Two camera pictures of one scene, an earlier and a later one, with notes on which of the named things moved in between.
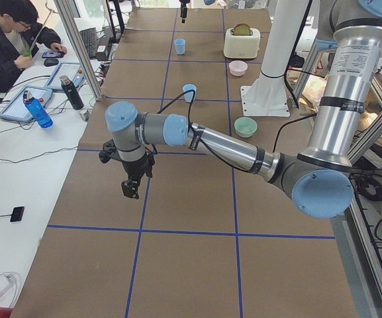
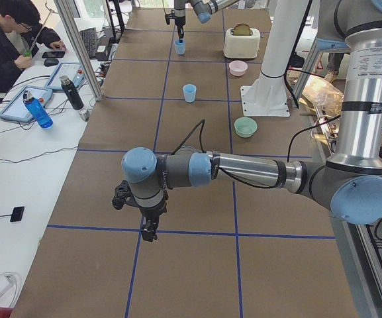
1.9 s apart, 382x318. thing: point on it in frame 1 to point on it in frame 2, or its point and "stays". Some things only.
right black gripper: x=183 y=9 to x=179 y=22
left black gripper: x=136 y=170 to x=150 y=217
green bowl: x=245 y=126 stays
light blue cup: x=189 y=96 stays
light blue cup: x=180 y=46 stays
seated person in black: x=8 y=38 stays
